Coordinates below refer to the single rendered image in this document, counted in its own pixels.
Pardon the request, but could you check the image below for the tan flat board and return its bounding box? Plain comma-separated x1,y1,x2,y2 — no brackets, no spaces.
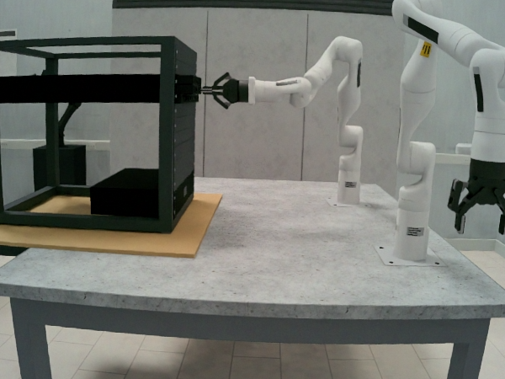
0,193,222,259

